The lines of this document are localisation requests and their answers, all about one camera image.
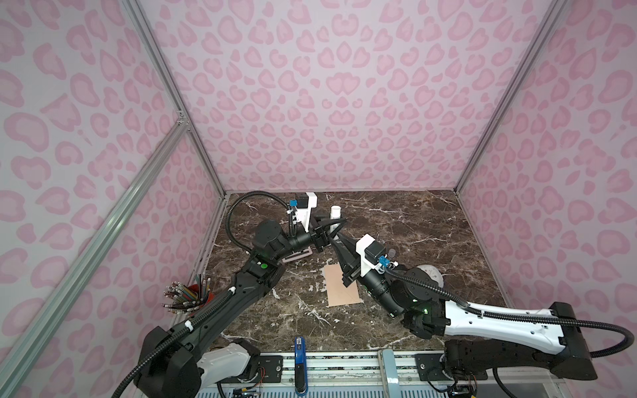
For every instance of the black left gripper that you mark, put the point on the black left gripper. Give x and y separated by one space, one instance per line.
318 237

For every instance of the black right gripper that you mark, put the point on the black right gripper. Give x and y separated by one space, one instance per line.
349 263

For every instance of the white glue stick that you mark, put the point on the white glue stick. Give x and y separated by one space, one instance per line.
335 217

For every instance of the peach pink envelope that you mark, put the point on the peach pink envelope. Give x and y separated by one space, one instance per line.
338 294

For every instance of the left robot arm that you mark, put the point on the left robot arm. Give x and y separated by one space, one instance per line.
177 362

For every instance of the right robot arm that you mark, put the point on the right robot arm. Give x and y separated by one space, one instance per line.
479 337

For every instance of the pink desk calculator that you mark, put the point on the pink desk calculator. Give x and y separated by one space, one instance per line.
297 256

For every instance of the white round clock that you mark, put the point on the white round clock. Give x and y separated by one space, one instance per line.
433 273

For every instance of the red pencil holder cup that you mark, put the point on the red pencil holder cup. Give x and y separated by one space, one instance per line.
204 294

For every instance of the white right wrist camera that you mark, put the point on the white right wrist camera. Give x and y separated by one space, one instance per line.
373 255

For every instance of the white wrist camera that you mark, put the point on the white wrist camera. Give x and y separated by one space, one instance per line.
301 208
373 255

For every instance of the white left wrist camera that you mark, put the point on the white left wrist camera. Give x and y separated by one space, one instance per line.
301 208

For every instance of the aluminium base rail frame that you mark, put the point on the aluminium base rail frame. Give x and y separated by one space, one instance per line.
384 373

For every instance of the blue black tool on rail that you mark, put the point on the blue black tool on rail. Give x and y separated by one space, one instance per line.
300 368

